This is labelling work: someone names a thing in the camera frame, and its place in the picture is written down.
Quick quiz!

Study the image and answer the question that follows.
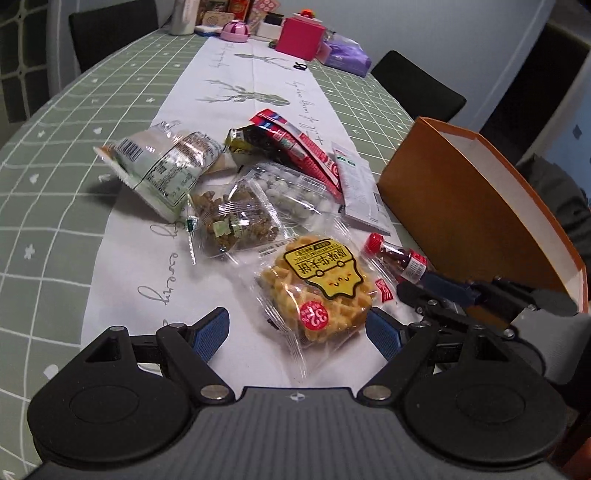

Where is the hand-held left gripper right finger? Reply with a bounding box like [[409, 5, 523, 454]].
[[356, 308, 520, 403]]

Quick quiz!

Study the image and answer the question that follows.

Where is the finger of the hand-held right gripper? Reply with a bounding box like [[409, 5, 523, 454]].
[[397, 281, 515, 341], [425, 272, 578, 319]]

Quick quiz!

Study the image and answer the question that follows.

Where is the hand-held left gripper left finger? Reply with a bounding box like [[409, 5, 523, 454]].
[[82, 307, 232, 403]]

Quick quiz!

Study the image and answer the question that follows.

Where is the small red-capped bottle packet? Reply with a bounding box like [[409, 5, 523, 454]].
[[360, 232, 432, 308]]

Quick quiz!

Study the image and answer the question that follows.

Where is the waffle packet with yellow label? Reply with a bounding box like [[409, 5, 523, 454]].
[[254, 225, 389, 376]]

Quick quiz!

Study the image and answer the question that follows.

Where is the orange cardboard box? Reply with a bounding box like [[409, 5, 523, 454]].
[[376, 116, 591, 315]]

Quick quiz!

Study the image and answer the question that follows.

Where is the clear nut snack packet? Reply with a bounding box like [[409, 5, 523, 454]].
[[186, 176, 286, 267]]

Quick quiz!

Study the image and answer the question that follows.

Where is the white sachet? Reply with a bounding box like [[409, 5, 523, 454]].
[[332, 142, 394, 232]]

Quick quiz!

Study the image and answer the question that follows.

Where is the clear packet of white balls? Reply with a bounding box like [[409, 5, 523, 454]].
[[240, 161, 339, 228]]

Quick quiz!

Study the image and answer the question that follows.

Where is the green and white snack packet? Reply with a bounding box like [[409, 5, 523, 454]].
[[93, 121, 227, 223]]

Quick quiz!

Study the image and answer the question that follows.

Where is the yellow and black snack packet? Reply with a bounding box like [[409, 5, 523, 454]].
[[225, 126, 279, 165]]

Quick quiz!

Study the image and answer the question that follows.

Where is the red striped snack packet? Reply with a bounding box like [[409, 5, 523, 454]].
[[249, 109, 345, 205]]

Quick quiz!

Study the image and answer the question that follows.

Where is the black chair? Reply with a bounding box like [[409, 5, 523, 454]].
[[371, 50, 467, 124], [68, 0, 172, 73]]

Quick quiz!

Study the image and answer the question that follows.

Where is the green grid tablecloth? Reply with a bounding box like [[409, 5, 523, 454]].
[[0, 27, 417, 479]]

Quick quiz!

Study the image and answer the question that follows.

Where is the white printed table runner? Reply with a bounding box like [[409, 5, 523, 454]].
[[81, 34, 408, 389]]

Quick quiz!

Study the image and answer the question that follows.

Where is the purple packet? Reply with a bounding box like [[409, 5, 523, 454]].
[[316, 38, 373, 78]]

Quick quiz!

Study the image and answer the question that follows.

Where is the pink box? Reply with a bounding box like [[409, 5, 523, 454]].
[[276, 16, 327, 64]]

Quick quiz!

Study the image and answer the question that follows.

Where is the pink round container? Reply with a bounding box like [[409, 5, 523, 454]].
[[220, 20, 253, 44]]

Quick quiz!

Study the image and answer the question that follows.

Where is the small wooden box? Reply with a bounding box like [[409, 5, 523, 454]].
[[200, 11, 236, 29]]

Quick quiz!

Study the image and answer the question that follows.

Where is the white cylinder container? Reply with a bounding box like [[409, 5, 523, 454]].
[[170, 0, 202, 36]]

